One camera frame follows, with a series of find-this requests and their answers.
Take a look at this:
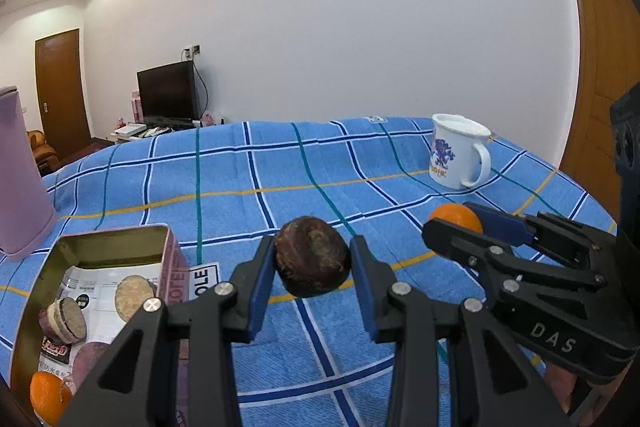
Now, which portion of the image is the pink kettle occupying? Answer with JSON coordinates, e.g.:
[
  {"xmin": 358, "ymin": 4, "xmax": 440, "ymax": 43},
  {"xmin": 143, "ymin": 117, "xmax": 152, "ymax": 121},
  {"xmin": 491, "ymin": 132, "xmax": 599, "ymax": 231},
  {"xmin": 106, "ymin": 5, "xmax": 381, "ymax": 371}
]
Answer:
[{"xmin": 0, "ymin": 85, "xmax": 57, "ymax": 262}]

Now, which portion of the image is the white fabric label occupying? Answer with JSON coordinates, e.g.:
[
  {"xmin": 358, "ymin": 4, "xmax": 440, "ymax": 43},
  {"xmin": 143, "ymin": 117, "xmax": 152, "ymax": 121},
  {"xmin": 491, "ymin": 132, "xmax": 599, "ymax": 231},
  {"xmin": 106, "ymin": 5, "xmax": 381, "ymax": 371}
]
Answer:
[{"xmin": 189, "ymin": 261, "xmax": 223, "ymax": 303}]

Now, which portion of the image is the light wooden door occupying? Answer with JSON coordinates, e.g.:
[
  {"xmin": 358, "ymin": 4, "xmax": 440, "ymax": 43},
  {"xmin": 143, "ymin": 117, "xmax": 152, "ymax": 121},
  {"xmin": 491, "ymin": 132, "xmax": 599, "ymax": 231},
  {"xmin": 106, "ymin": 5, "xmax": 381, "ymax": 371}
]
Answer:
[{"xmin": 550, "ymin": 0, "xmax": 640, "ymax": 228}]

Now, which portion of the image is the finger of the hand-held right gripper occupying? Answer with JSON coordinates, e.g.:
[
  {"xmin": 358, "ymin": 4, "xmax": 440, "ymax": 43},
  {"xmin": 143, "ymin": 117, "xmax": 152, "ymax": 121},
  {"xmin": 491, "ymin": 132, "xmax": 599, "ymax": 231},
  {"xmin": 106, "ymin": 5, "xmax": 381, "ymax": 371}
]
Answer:
[
  {"xmin": 421, "ymin": 217, "xmax": 602, "ymax": 304},
  {"xmin": 464, "ymin": 202, "xmax": 621, "ymax": 276}
]

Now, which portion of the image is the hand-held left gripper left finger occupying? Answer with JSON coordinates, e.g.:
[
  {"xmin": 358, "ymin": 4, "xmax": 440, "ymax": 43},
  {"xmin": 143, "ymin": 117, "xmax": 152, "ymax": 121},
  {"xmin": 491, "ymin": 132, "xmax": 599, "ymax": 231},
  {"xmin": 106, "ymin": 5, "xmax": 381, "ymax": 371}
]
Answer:
[{"xmin": 57, "ymin": 234, "xmax": 277, "ymax": 427}]

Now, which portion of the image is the black television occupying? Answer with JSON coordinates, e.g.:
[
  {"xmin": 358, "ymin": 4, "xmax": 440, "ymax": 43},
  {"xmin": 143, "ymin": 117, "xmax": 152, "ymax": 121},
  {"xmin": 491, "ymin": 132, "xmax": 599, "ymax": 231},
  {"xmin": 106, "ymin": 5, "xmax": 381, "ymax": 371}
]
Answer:
[{"xmin": 136, "ymin": 60, "xmax": 202, "ymax": 124}]

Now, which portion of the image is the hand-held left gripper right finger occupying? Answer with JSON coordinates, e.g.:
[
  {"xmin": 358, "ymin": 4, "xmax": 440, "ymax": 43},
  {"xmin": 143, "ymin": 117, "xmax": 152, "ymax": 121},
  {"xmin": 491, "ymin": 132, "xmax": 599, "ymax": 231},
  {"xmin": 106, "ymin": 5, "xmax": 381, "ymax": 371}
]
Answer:
[{"xmin": 349, "ymin": 234, "xmax": 563, "ymax": 427}]

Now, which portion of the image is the brown wooden door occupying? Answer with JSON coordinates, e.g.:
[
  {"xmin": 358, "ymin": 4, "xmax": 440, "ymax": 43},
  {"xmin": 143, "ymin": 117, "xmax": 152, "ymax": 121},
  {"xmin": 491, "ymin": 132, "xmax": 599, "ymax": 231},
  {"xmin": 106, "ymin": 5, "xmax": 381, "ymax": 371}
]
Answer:
[{"xmin": 34, "ymin": 28, "xmax": 93, "ymax": 158}]

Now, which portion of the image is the blue plaid tablecloth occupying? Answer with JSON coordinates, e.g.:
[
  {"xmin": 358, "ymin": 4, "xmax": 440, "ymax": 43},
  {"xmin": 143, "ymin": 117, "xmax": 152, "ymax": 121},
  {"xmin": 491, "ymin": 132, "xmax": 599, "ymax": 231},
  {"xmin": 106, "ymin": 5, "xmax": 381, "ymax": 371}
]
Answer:
[{"xmin": 0, "ymin": 117, "xmax": 618, "ymax": 427}]

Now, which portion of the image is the brown wooden armchair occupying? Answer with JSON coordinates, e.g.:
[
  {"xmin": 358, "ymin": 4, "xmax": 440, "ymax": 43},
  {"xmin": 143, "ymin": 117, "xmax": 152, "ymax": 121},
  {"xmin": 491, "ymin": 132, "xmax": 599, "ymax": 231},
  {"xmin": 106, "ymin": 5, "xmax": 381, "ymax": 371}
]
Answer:
[{"xmin": 27, "ymin": 130, "xmax": 59, "ymax": 174}]

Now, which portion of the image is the white printed leaflet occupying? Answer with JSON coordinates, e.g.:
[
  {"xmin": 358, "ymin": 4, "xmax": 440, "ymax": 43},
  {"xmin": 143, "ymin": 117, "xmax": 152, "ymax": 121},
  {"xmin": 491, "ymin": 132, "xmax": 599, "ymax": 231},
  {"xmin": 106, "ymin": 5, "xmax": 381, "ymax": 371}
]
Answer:
[{"xmin": 59, "ymin": 263, "xmax": 166, "ymax": 343}]

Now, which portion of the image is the person's right hand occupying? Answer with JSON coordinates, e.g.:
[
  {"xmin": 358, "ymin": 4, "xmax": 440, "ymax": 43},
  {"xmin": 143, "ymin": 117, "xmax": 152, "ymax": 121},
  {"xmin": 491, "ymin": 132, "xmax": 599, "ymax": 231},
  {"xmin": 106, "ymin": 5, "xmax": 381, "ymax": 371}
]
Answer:
[{"xmin": 544, "ymin": 359, "xmax": 592, "ymax": 419}]

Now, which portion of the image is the large orange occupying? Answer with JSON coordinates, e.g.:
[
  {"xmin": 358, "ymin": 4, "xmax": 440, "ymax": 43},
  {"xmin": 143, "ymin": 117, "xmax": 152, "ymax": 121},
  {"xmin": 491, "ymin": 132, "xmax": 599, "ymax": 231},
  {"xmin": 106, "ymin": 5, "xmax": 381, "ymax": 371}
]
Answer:
[{"xmin": 29, "ymin": 371, "xmax": 76, "ymax": 427}]

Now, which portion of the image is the dark brown fruit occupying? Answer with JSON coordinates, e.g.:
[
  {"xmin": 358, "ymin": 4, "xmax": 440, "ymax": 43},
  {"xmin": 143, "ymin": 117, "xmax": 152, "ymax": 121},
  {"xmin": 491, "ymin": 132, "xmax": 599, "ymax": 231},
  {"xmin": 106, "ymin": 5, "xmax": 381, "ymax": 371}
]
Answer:
[{"xmin": 274, "ymin": 216, "xmax": 351, "ymax": 299}]

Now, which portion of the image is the pink metal tin box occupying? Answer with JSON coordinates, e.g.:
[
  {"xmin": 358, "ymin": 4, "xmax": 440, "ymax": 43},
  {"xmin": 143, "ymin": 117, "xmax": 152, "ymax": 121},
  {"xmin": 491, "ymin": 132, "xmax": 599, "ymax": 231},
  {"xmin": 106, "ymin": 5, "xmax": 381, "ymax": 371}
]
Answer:
[{"xmin": 10, "ymin": 223, "xmax": 191, "ymax": 427}]

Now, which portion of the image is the black power cable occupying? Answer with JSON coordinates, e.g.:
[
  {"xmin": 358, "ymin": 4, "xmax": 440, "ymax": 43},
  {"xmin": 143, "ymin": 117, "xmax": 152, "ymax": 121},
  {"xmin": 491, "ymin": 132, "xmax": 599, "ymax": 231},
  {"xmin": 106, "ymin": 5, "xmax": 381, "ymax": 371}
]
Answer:
[{"xmin": 193, "ymin": 61, "xmax": 212, "ymax": 122}]

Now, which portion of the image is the whole purple sweet potato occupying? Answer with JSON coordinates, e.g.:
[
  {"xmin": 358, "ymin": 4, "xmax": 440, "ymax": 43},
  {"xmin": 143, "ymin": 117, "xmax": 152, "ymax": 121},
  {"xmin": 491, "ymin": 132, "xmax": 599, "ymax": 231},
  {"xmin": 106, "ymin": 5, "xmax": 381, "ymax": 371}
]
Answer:
[{"xmin": 72, "ymin": 341, "xmax": 118, "ymax": 390}]

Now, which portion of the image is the white flat box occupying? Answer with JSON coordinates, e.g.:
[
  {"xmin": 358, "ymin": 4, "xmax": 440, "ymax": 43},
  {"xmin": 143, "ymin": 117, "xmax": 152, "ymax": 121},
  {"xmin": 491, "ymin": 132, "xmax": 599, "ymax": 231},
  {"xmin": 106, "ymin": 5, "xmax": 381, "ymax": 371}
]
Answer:
[{"xmin": 111, "ymin": 122, "xmax": 149, "ymax": 142}]

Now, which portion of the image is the white enamel mug blue print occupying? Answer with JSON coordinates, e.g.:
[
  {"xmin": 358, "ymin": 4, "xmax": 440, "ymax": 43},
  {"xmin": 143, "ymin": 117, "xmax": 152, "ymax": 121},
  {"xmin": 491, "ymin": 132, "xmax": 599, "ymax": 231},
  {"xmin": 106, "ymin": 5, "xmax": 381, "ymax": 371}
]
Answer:
[{"xmin": 428, "ymin": 113, "xmax": 493, "ymax": 191}]

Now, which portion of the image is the cut purple sweet potato piece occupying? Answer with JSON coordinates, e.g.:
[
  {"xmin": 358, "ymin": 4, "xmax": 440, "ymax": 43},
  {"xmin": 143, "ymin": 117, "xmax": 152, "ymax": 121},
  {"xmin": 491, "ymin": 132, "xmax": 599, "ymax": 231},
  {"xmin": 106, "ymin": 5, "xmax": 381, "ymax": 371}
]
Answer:
[{"xmin": 39, "ymin": 298, "xmax": 88, "ymax": 344}]

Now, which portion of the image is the brown object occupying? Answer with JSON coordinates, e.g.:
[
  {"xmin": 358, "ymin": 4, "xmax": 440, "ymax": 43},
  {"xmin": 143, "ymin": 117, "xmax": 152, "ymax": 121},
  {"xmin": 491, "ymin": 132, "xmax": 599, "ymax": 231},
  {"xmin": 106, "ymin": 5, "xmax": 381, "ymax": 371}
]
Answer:
[{"xmin": 114, "ymin": 275, "xmax": 157, "ymax": 323}]

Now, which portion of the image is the black packet red print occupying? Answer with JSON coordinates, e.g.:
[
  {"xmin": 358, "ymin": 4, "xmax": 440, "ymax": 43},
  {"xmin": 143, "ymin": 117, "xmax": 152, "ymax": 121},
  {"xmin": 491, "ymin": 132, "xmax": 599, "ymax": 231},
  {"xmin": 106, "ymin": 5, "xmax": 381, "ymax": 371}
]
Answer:
[{"xmin": 37, "ymin": 336, "xmax": 71, "ymax": 365}]

